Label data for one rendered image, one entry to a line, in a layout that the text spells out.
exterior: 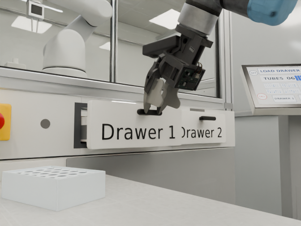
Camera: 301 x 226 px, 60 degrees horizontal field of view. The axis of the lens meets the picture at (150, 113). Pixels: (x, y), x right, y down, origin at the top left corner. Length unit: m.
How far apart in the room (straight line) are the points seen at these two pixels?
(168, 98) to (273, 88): 0.75
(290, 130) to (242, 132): 1.08
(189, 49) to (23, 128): 0.39
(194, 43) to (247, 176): 1.95
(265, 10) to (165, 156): 0.52
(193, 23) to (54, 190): 0.39
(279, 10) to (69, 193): 0.41
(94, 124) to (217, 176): 0.60
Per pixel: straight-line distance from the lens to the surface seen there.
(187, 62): 0.55
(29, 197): 0.39
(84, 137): 0.65
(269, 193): 2.33
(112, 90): 0.73
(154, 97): 0.59
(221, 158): 1.06
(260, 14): 0.50
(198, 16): 0.55
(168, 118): 0.73
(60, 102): 0.66
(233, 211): 0.35
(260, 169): 2.34
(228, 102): 1.11
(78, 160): 0.67
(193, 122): 0.91
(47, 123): 0.64
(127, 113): 0.64
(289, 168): 1.37
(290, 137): 1.35
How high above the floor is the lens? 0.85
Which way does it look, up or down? 5 degrees up
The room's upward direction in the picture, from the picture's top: straight up
